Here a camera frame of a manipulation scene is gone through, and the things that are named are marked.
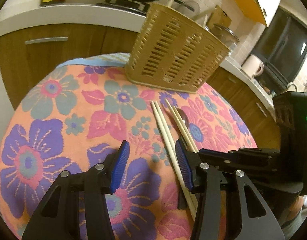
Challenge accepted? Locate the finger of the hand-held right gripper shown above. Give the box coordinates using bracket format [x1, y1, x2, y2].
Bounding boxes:
[198, 148, 281, 172]

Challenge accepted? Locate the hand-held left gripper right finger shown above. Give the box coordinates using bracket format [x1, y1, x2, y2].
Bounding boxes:
[175, 140, 285, 240]

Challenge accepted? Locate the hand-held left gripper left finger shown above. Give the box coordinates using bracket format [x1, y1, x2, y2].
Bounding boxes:
[21, 140, 130, 240]

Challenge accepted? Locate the large metal spoon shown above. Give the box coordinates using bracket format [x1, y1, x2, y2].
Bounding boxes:
[170, 107, 192, 131]

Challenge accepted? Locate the tan plastic utensil basket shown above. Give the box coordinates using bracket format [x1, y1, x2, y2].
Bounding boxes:
[125, 2, 230, 95]

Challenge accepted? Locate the person's right forearm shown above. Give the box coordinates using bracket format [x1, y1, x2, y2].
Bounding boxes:
[280, 194, 306, 230]

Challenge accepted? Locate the floral tablecloth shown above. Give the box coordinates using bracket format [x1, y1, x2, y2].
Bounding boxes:
[0, 52, 259, 240]

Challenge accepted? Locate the pink electric kettle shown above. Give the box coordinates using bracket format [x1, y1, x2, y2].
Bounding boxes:
[242, 54, 265, 78]

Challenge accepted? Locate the dark window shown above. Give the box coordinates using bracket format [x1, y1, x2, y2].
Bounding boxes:
[251, 6, 307, 94]

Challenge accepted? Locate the wooden base cabinet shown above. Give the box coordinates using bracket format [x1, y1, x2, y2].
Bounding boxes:
[0, 24, 281, 140]

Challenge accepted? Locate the brown rice cooker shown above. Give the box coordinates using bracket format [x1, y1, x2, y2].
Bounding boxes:
[211, 24, 240, 52]

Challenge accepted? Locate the wooden cutting board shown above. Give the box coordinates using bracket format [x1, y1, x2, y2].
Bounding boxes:
[208, 5, 232, 28]

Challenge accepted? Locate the white kitchen countertop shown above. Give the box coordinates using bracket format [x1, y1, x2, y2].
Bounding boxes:
[0, 4, 276, 110]

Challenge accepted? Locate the black gas stove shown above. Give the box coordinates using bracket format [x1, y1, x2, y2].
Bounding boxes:
[97, 0, 150, 12]

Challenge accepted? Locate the silver cabinet handle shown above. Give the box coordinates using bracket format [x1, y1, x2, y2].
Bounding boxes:
[25, 37, 68, 45]

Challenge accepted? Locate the yellow and white wall cabinet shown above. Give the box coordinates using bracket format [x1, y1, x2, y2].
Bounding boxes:
[223, 0, 282, 28]

